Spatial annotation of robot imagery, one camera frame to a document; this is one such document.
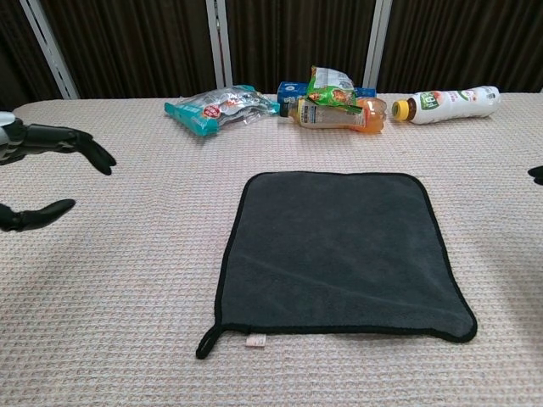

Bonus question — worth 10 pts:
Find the dark brown pleated curtain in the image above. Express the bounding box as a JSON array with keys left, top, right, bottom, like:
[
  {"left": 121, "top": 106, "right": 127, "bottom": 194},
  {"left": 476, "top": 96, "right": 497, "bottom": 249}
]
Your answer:
[{"left": 0, "top": 0, "right": 543, "bottom": 120}]

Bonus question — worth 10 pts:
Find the white metal frame post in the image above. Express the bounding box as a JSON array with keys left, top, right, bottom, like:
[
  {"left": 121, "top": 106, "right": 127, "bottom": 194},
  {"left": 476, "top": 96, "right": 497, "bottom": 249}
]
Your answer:
[
  {"left": 19, "top": 0, "right": 81, "bottom": 101},
  {"left": 204, "top": 0, "right": 234, "bottom": 88},
  {"left": 361, "top": 0, "right": 394, "bottom": 89}
]

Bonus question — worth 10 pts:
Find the blue cardboard box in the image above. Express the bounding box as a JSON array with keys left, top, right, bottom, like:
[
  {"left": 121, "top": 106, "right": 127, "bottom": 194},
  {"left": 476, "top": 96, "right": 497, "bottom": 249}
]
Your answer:
[{"left": 277, "top": 81, "right": 378, "bottom": 105}]

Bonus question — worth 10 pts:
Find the beige woven tablecloth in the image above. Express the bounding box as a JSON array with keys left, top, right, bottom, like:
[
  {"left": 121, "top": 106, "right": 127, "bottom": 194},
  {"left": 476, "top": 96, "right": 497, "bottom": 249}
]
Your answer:
[{"left": 0, "top": 92, "right": 543, "bottom": 407}]

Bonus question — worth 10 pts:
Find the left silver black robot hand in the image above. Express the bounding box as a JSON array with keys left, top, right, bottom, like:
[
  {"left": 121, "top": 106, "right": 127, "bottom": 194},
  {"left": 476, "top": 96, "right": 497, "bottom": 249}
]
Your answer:
[{"left": 0, "top": 110, "right": 118, "bottom": 233}]

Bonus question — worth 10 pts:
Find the grey and pink cloth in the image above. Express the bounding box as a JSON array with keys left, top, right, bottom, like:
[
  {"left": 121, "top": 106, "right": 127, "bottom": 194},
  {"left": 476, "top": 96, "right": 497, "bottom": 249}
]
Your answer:
[{"left": 194, "top": 170, "right": 479, "bottom": 360}]

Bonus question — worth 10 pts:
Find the white bottle yellow cap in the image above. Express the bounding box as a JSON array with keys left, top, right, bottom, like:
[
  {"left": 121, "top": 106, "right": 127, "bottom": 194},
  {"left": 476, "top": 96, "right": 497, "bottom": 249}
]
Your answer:
[{"left": 391, "top": 85, "right": 501, "bottom": 125}]

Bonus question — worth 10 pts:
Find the clear bottle orange drink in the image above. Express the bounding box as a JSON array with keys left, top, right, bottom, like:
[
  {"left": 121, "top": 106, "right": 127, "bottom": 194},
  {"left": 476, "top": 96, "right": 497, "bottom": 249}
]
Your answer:
[{"left": 278, "top": 96, "right": 388, "bottom": 135}]

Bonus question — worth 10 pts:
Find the green snack bag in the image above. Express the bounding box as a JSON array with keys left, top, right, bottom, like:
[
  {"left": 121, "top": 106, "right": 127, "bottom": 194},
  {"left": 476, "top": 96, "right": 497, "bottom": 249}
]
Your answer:
[{"left": 305, "top": 64, "right": 365, "bottom": 114}]

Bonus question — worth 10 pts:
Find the teal clear snack packet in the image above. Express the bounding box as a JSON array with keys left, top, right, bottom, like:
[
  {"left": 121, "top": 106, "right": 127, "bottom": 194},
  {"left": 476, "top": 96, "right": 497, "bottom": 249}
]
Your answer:
[{"left": 164, "top": 84, "right": 281, "bottom": 137}]

